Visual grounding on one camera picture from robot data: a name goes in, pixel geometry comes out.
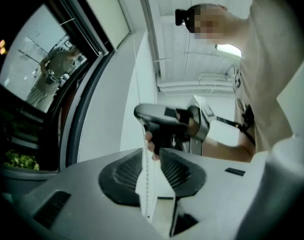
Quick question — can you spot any person's beige shirt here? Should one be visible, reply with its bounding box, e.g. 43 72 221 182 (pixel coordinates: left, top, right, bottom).
231 0 304 157

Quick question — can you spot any person's right forearm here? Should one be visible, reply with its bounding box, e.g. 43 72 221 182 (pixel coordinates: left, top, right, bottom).
203 136 255 163

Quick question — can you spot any black head-worn camera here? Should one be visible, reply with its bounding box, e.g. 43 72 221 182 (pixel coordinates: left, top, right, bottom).
175 8 191 27

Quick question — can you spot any white bead pull chain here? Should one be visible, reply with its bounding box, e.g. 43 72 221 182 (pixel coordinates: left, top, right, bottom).
140 123 155 222

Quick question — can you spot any dark window pane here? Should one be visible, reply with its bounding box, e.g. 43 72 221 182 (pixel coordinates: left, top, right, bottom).
0 0 113 174

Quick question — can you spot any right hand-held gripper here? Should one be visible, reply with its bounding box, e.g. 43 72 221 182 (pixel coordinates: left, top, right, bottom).
133 95 217 158

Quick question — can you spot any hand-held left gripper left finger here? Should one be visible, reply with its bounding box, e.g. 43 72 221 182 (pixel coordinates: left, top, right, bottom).
10 147 169 240

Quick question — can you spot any person's right hand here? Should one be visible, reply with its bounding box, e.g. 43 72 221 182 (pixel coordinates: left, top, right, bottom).
144 130 161 162

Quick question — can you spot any bright ceiling light panel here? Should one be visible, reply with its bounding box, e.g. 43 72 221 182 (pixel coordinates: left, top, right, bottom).
215 43 243 58

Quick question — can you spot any white ceiling pipe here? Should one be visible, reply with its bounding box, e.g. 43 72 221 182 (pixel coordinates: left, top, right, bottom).
164 88 234 96
158 80 235 90

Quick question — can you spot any green plant outside window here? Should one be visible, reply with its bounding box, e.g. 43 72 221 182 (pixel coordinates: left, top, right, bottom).
4 148 40 171

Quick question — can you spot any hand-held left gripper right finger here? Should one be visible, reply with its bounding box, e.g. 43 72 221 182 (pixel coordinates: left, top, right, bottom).
158 147 254 240

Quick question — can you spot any person's head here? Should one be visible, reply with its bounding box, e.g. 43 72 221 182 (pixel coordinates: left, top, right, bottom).
186 3 250 47

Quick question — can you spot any white roller blind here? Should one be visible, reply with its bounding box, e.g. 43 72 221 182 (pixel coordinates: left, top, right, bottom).
76 0 133 51

